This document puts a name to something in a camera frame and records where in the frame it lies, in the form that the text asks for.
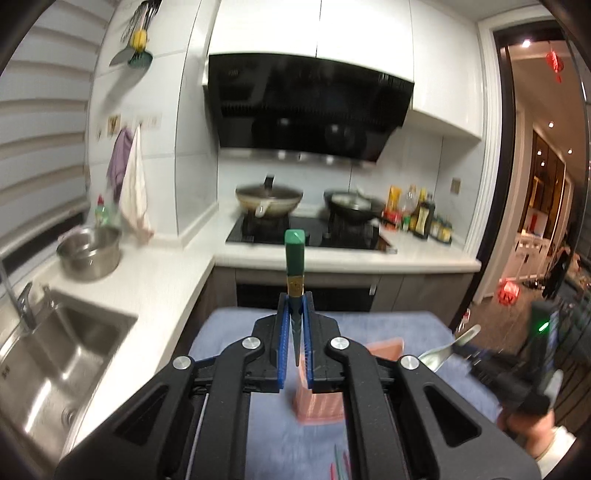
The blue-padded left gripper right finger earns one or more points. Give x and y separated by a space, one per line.
310 339

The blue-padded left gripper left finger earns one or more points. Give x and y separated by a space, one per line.
283 340

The green chopstick with gold band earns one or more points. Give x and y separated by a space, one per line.
294 241

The silver metal spoon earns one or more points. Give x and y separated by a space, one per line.
435 358

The person's right hand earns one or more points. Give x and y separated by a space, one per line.
538 431

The black gas stove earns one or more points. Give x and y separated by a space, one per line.
319 232

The red floor box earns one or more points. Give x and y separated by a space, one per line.
508 292

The pink perforated utensil holder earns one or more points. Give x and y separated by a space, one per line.
327 408

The black frying pan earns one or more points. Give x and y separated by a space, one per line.
355 208

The wok with glass lid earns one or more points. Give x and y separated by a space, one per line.
268 199

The red snack package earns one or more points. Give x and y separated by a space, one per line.
392 219

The blue fleece table cloth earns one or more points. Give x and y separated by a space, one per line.
278 446

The clear oil bottle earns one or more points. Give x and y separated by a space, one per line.
408 206

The dark soy sauce bottle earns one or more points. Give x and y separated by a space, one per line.
424 218

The white hanging towel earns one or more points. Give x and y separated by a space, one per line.
133 204

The black range hood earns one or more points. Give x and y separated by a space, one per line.
301 104

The steel mixing bowl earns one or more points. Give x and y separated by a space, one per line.
91 253

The green dish soap bottle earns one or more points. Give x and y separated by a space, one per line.
101 213

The purple hanging cloth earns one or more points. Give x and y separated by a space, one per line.
118 162

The stainless steel sink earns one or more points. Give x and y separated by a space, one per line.
49 376

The chrome sink faucet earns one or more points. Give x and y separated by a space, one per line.
25 307

